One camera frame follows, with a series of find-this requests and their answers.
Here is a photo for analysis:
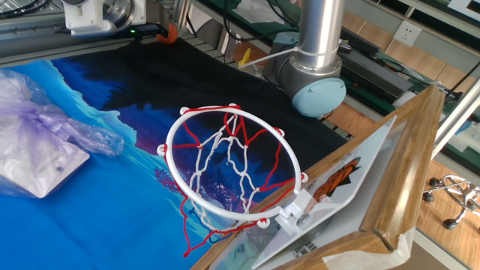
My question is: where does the black cable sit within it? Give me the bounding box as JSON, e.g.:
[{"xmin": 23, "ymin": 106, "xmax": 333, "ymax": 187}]
[{"xmin": 0, "ymin": 0, "xmax": 52, "ymax": 20}]

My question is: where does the aluminium frame post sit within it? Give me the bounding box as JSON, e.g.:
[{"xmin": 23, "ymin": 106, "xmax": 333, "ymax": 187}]
[{"xmin": 430, "ymin": 80, "xmax": 480, "ymax": 161}]

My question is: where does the white wall power socket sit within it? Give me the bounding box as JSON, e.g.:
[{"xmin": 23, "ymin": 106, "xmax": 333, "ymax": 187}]
[{"xmin": 392, "ymin": 20, "xmax": 423, "ymax": 48}]

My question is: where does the chrome chair base with casters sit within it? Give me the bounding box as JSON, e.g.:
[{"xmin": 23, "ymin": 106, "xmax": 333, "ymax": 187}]
[{"xmin": 421, "ymin": 174, "xmax": 480, "ymax": 230}]

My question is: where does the small orange basketball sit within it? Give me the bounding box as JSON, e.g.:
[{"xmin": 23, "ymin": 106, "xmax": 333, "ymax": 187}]
[{"xmin": 156, "ymin": 22, "xmax": 179, "ymax": 45}]

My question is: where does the purple plastic bag with box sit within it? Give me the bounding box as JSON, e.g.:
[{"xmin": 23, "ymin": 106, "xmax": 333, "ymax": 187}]
[{"xmin": 0, "ymin": 69, "xmax": 125, "ymax": 199}]

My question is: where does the clear acrylic backboard plate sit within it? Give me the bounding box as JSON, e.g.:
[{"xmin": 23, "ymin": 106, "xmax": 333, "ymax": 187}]
[{"xmin": 250, "ymin": 115, "xmax": 398, "ymax": 269}]

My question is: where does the yellow plastic object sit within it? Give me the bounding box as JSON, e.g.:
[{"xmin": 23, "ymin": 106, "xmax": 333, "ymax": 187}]
[{"xmin": 238, "ymin": 47, "xmax": 252, "ymax": 68}]

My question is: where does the silver Schunk gripper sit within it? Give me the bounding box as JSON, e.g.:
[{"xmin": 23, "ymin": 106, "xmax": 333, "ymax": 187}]
[{"xmin": 129, "ymin": 22, "xmax": 170, "ymax": 41}]

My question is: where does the blue landscape print cloth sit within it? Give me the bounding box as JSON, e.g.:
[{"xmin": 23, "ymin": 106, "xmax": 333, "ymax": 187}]
[{"xmin": 0, "ymin": 37, "xmax": 348, "ymax": 270}]

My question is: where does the wooden picture frame stand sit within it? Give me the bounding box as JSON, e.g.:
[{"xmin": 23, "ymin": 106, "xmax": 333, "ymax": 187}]
[{"xmin": 190, "ymin": 85, "xmax": 446, "ymax": 270}]

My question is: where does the beige masking tape strip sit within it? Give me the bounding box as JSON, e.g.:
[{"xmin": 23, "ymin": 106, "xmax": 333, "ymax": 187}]
[{"xmin": 322, "ymin": 226, "xmax": 416, "ymax": 270}]

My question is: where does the clear plastic bag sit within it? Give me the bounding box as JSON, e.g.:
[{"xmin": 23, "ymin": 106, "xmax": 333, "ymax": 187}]
[{"xmin": 232, "ymin": 0, "xmax": 286, "ymax": 26}]

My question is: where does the white hoop with net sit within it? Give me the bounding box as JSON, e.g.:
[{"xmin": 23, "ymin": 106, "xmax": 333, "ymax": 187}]
[{"xmin": 156, "ymin": 103, "xmax": 309, "ymax": 259}]

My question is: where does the white cable tie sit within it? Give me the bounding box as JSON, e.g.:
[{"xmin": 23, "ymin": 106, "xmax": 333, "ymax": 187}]
[{"xmin": 238, "ymin": 45, "xmax": 341, "ymax": 70}]

